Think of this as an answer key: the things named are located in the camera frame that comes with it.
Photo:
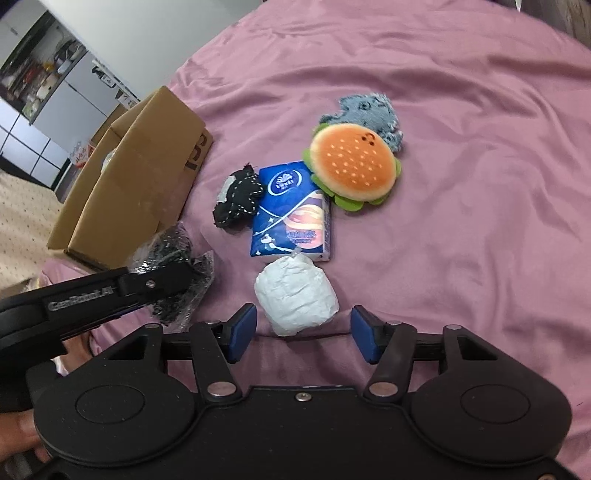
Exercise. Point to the white kitchen base cabinet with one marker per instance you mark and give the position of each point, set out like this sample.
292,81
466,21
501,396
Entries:
87,92

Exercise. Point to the black item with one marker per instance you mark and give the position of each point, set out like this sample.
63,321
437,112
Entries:
173,244

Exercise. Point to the blue tissue pack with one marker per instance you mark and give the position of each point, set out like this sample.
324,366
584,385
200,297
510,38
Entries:
286,217

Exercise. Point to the black stitched stuffed toy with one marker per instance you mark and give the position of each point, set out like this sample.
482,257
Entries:
240,194

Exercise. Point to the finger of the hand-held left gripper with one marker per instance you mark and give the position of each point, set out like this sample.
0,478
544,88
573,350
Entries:
157,281
124,311

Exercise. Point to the brown cardboard box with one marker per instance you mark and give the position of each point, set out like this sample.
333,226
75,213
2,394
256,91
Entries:
138,184

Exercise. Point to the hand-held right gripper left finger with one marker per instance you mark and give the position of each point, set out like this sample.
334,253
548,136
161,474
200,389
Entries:
242,330

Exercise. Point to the person's left hand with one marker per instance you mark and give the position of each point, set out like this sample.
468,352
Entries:
16,431

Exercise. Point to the hamburger plush toy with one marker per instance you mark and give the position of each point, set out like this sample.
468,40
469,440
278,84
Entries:
351,161

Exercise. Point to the pink bed sheet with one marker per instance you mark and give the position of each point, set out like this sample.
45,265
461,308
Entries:
461,184

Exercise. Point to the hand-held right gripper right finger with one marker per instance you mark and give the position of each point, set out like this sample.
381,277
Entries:
364,334

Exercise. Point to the black-framed glass door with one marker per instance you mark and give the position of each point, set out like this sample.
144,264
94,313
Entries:
27,147

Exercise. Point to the white roll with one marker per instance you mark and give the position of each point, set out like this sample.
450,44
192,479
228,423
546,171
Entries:
295,290

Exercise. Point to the red and white bottle pack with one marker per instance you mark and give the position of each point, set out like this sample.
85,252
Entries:
82,154

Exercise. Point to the grey-blue fuzzy plush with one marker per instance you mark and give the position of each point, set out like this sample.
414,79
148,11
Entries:
364,110

